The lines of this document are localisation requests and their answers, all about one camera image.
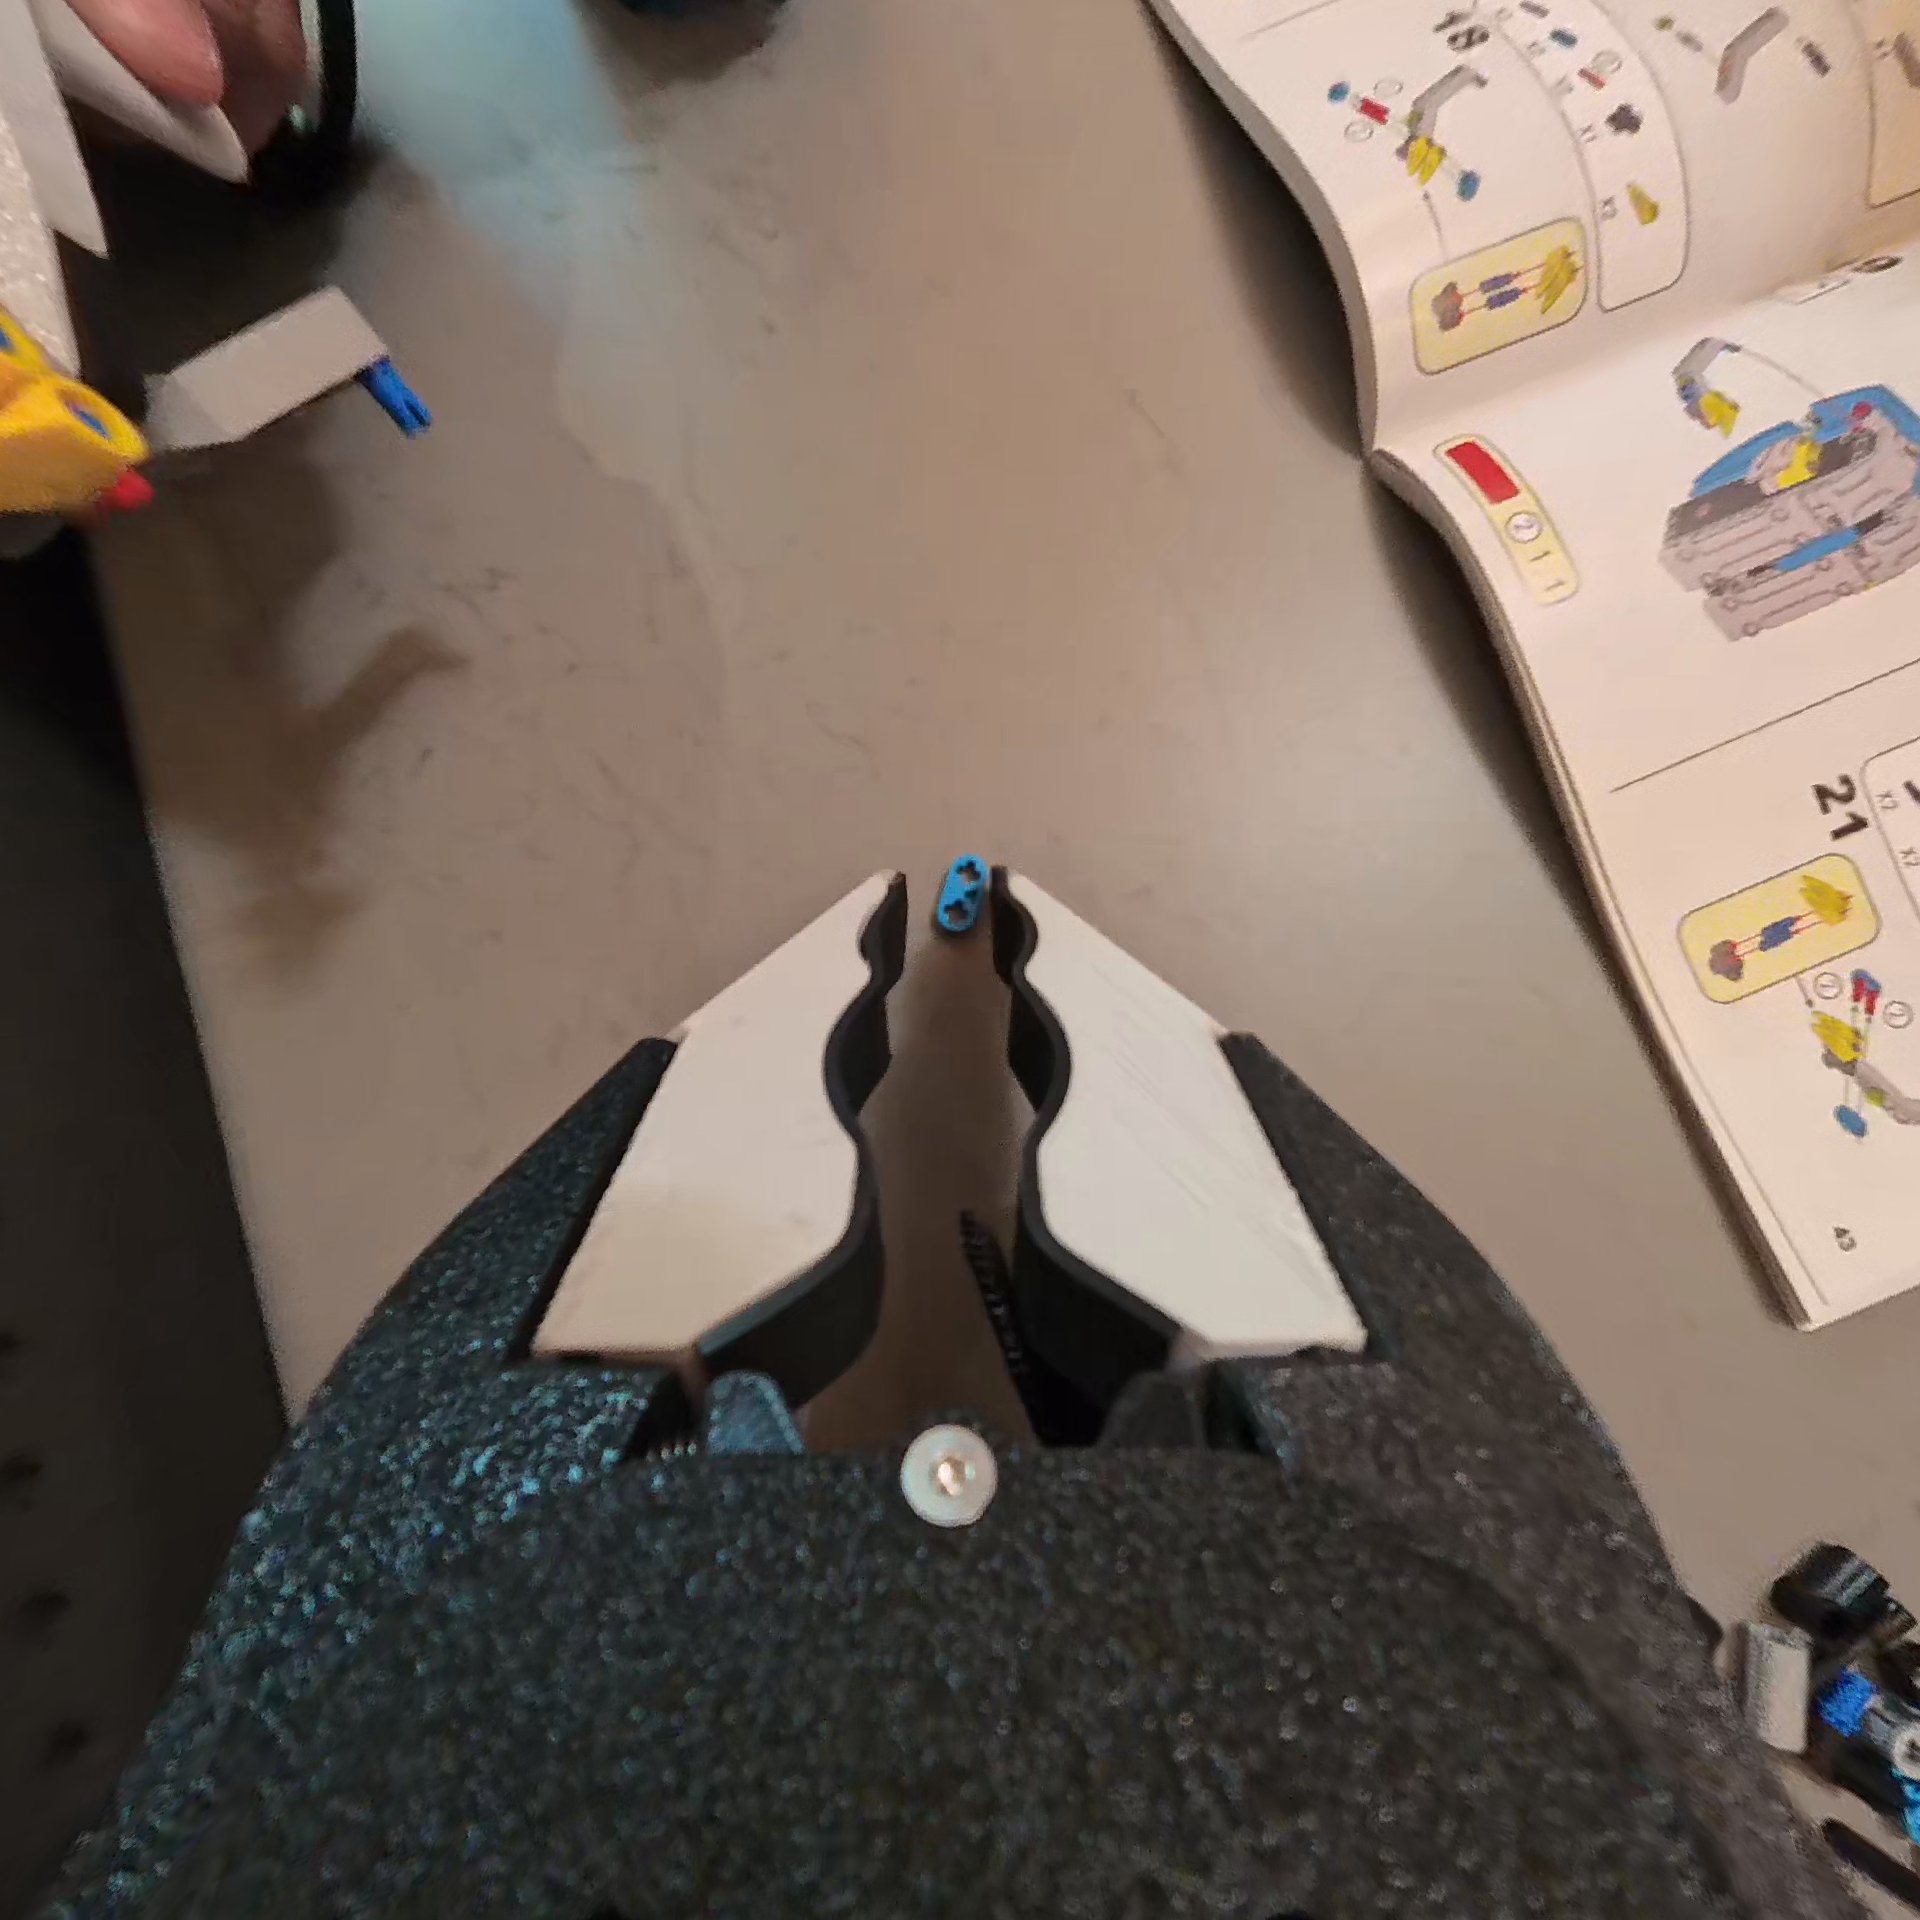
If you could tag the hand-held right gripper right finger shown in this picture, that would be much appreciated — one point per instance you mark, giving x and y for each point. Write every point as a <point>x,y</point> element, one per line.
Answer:
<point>1187,1185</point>

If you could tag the white instruction booklet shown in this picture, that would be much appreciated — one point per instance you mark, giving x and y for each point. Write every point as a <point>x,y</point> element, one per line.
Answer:
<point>1652,523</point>

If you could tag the person's left hand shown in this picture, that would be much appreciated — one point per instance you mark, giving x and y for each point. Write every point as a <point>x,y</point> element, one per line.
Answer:
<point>195,45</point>

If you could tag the small red brick pin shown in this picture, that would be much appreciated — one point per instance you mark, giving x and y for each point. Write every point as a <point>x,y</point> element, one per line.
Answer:
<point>132,490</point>

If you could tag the small blue brick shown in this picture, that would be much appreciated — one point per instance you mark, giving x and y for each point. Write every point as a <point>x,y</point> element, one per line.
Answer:
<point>962,896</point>

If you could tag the pile of loose brick pieces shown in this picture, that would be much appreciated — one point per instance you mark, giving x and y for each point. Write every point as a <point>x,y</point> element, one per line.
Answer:
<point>1845,1697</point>

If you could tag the yellow twin cone piece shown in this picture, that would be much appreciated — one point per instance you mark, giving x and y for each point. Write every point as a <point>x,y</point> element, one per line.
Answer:
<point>60,437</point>

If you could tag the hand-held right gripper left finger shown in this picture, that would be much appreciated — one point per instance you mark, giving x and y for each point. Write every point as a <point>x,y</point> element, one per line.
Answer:
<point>708,1185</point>

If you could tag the black perforated pad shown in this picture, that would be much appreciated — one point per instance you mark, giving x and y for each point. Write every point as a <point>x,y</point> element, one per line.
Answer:
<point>90,1198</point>

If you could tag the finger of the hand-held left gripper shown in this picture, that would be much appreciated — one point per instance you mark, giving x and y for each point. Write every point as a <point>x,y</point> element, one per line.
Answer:
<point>38,180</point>

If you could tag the grey desk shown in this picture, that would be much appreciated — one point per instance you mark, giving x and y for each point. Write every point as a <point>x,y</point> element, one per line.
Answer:
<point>899,451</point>

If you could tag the grey angled beam assembly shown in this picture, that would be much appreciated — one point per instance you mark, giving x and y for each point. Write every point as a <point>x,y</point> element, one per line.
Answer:
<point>268,378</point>

